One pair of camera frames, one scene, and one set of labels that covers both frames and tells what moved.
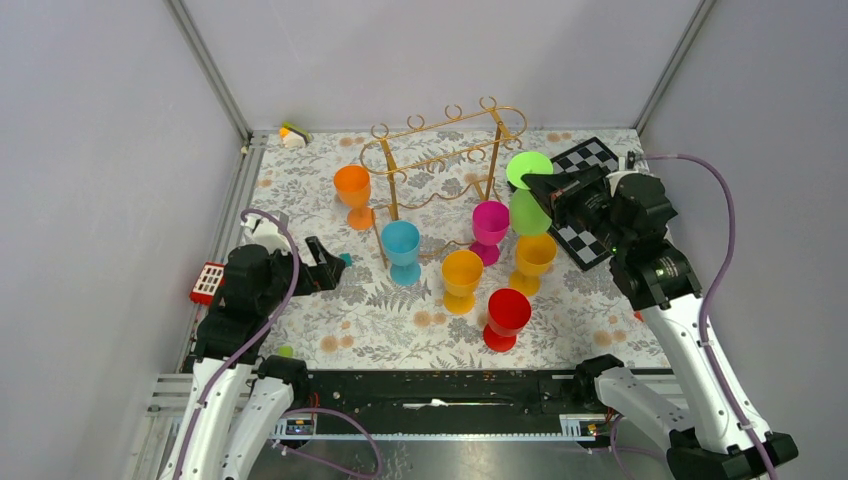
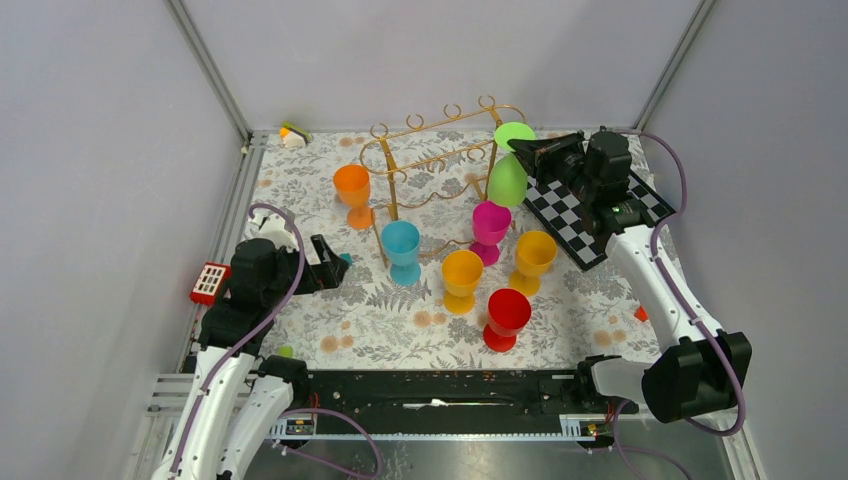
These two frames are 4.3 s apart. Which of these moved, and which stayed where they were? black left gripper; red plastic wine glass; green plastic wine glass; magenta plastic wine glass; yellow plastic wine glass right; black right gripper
Moved: green plastic wine glass; black right gripper
Stayed: magenta plastic wine glass; black left gripper; red plastic wine glass; yellow plastic wine glass right
